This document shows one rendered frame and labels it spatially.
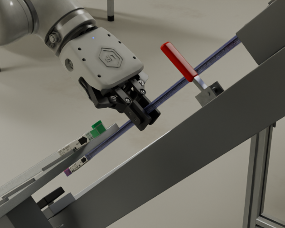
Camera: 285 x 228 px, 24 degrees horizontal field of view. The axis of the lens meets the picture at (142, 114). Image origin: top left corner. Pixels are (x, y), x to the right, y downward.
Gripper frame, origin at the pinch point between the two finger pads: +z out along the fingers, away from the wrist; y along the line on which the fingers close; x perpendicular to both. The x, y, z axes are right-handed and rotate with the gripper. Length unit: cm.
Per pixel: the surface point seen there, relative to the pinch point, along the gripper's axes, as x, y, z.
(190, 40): 152, 209, -60
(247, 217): 60, 60, 25
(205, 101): -17.2, -6.9, 7.5
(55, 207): 16.8, -12.1, 1.3
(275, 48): -29.5, -5.9, 9.4
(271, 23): -31.3, -5.9, 7.1
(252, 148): 41, 60, 13
